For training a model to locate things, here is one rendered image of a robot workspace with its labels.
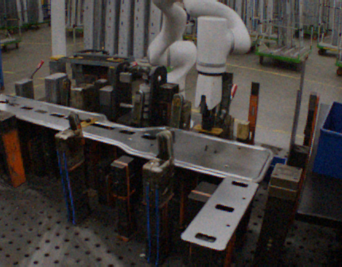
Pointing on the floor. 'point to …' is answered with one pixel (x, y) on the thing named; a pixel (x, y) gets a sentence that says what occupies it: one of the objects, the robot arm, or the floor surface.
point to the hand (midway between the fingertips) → (208, 121)
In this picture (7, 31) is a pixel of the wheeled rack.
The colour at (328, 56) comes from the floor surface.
